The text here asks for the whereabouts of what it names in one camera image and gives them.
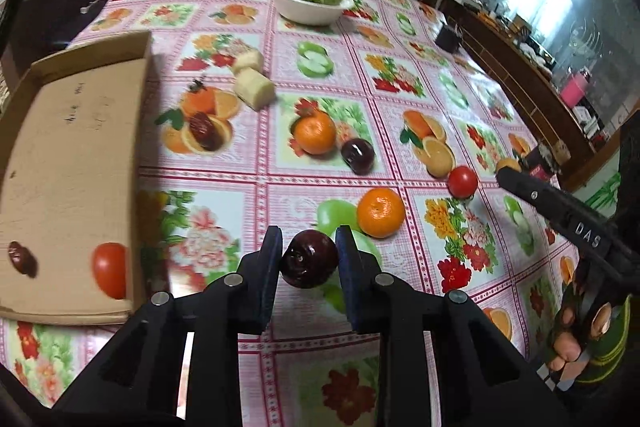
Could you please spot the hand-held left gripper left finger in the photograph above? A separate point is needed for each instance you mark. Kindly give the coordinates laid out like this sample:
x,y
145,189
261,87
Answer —
x,y
270,277

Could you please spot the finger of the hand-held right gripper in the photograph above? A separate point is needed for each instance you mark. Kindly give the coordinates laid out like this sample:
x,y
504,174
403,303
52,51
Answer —
x,y
530,193

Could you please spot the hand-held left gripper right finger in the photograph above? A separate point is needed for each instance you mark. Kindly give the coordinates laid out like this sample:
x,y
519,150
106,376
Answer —
x,y
347,277

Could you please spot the small yellow-orange kumquat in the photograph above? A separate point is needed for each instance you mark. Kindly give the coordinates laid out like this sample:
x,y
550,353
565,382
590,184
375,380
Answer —
x,y
507,164

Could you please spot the dark red plum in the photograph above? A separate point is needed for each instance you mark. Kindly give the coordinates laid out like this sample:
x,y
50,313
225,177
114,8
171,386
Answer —
x,y
307,259
357,154

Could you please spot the red tomato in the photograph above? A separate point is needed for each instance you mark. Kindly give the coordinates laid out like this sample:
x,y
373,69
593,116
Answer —
x,y
110,269
462,182

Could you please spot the orange mandarin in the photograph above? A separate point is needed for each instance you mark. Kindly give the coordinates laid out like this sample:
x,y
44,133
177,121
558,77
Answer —
x,y
381,213
315,133

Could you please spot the red date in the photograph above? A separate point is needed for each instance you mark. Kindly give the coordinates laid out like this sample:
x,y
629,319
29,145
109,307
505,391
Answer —
x,y
204,132
21,257

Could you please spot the cardboard box tray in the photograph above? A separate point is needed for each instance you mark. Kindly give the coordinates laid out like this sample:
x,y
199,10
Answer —
x,y
75,147

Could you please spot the person's right hand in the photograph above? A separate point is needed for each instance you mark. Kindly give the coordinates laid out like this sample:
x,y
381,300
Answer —
x,y
585,337

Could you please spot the dark jar red label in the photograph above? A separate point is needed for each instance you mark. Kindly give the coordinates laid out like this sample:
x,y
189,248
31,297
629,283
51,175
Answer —
x,y
542,159

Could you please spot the bamboo print panel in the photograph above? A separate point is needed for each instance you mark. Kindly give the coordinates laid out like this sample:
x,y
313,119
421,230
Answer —
x,y
605,192

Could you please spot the pink box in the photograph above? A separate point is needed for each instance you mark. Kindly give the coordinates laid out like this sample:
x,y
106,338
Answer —
x,y
573,90

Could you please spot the fruit print tablecloth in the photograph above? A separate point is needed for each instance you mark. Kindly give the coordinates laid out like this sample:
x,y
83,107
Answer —
x,y
400,117

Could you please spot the wooden glass cabinet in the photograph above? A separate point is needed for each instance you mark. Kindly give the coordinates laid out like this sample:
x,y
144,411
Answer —
x,y
500,32

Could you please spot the small black cup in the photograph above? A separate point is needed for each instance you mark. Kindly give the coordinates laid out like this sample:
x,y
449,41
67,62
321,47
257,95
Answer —
x,y
448,38

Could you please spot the white bowl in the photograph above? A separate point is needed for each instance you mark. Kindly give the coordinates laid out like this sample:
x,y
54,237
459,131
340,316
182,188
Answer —
x,y
310,9

